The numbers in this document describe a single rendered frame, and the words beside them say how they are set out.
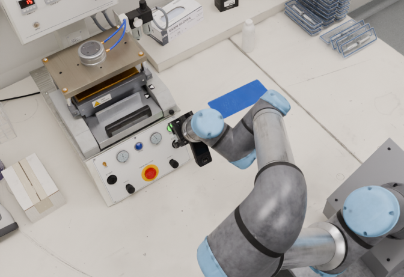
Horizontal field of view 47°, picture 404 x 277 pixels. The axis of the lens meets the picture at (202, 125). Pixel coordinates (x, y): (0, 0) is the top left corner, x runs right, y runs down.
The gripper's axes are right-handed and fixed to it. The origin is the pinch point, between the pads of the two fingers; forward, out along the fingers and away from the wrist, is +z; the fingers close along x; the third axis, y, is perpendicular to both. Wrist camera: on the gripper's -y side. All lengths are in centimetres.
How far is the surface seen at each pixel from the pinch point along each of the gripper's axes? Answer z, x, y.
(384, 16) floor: 111, -192, 7
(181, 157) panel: 9.1, 0.2, -5.0
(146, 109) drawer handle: -5.4, 6.2, 14.0
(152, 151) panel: 5.2, 8.9, 1.6
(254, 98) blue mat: 16.8, -37.2, 1.3
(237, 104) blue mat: 17.6, -30.1, 2.3
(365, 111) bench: 1, -67, -21
